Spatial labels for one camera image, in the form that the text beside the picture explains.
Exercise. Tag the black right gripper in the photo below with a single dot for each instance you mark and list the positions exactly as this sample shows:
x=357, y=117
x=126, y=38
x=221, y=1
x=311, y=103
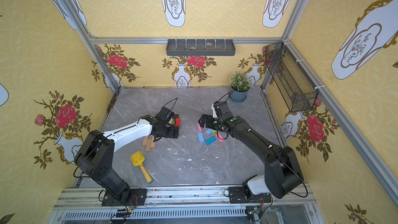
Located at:
x=210, y=122

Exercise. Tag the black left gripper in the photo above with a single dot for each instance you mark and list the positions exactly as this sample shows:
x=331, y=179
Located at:
x=171, y=129

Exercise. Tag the red block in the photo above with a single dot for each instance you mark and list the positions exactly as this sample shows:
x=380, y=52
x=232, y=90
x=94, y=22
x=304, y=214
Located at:
x=178, y=121

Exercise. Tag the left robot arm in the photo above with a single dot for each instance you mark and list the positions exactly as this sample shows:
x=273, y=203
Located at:
x=95, y=156

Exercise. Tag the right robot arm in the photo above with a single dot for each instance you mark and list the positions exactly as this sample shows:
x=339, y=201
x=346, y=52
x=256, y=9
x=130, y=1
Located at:
x=282, y=173

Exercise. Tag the pink block far right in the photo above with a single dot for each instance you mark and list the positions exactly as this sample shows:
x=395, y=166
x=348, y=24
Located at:
x=220, y=139

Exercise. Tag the natural wood block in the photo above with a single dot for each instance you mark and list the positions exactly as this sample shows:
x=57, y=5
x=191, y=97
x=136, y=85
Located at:
x=145, y=140
x=152, y=143
x=148, y=145

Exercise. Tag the light blue short block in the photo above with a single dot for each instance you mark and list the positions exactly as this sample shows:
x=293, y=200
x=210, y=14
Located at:
x=209, y=131

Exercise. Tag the teal block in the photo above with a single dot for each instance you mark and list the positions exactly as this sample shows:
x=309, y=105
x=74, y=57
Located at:
x=210, y=140

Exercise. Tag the blue plant pot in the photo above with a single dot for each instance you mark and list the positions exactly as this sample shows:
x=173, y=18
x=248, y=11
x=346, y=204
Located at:
x=238, y=96

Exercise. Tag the pink block upright right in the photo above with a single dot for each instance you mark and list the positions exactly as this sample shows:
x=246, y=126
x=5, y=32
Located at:
x=199, y=127

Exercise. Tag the light blue long block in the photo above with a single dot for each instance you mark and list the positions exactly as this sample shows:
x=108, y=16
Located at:
x=201, y=137

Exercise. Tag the yellow toy shovel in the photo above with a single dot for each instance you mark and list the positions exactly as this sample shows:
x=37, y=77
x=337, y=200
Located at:
x=137, y=160

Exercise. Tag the green artificial plant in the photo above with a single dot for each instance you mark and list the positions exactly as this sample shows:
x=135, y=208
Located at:
x=239, y=82

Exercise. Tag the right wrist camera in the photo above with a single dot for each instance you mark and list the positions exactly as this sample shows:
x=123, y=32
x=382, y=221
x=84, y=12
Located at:
x=221, y=110

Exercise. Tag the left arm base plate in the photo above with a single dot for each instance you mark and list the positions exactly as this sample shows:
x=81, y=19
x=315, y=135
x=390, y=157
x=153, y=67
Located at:
x=131, y=197

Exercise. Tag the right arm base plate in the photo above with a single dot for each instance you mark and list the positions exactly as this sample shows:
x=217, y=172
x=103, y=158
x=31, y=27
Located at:
x=245, y=194

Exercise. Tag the black wire mesh basket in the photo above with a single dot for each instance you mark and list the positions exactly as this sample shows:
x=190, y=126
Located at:
x=296, y=88

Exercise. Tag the grey wall shelf tray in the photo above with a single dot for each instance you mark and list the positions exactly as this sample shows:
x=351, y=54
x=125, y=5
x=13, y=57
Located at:
x=200, y=47

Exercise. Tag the aluminium rail frame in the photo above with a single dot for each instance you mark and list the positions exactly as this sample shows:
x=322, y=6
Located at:
x=186, y=201

